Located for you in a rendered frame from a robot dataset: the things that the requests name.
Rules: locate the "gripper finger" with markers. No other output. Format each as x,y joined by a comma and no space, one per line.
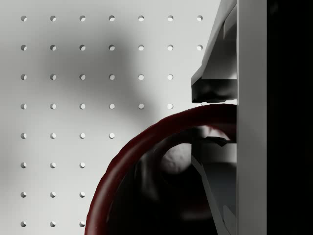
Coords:
217,73
220,186

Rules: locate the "red mug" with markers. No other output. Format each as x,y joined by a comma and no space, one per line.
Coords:
102,195

